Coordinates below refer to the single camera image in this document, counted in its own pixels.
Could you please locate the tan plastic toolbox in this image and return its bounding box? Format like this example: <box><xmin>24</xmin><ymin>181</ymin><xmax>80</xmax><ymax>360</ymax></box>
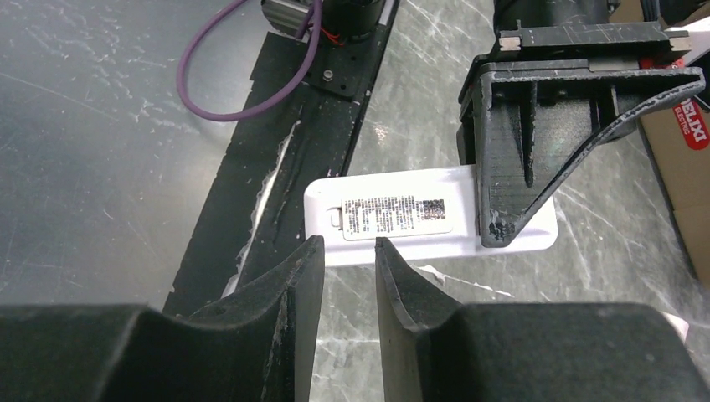
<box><xmin>610</xmin><ymin>0</ymin><xmax>710</xmax><ymax>290</ymax></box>

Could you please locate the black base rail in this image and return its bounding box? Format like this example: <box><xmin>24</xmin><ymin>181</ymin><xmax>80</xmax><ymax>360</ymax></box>
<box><xmin>163</xmin><ymin>1</ymin><xmax>398</xmax><ymax>316</ymax></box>

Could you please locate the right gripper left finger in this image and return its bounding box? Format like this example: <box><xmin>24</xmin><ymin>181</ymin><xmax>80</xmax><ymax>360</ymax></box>
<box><xmin>1</xmin><ymin>235</ymin><xmax>325</xmax><ymax>401</ymax></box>

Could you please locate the purple base cable loop left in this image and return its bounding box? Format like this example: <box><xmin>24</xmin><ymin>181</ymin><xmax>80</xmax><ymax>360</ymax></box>
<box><xmin>176</xmin><ymin>0</ymin><xmax>324</xmax><ymax>123</ymax></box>

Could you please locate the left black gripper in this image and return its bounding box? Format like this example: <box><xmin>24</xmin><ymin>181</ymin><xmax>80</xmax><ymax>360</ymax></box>
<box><xmin>458</xmin><ymin>1</ymin><xmax>706</xmax><ymax>248</ymax></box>

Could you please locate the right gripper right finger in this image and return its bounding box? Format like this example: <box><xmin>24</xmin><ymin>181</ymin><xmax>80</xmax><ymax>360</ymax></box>
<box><xmin>375</xmin><ymin>238</ymin><xmax>709</xmax><ymax>401</ymax></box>

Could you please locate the white remote control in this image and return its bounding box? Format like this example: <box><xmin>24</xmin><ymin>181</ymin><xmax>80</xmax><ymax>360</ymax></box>
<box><xmin>303</xmin><ymin>165</ymin><xmax>558</xmax><ymax>267</ymax></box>

